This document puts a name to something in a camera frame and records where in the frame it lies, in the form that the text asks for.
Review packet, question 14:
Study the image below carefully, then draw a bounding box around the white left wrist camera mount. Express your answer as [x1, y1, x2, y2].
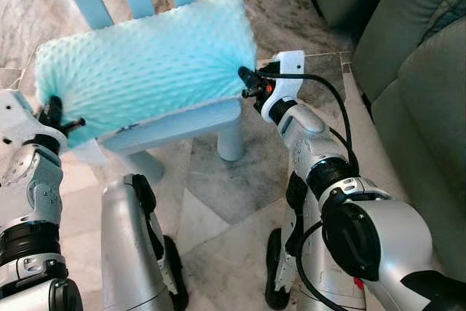
[0, 90, 49, 146]

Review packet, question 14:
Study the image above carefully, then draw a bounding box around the green upholstered sofa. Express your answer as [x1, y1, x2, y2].
[291, 0, 466, 284]

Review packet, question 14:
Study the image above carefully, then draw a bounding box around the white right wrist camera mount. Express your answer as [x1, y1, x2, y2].
[261, 51, 307, 124]

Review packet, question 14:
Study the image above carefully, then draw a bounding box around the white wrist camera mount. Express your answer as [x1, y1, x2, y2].
[0, 90, 49, 146]
[261, 51, 307, 124]

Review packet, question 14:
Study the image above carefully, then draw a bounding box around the light blue wooden chair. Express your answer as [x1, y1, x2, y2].
[13, 0, 247, 185]

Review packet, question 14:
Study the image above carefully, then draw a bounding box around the silver robot right leg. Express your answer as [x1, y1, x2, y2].
[264, 173, 367, 311]

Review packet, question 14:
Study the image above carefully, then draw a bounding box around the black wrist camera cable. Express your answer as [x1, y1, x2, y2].
[275, 72, 359, 175]

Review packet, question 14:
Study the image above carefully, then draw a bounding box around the light blue bumpy pillow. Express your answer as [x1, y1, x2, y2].
[34, 0, 258, 149]

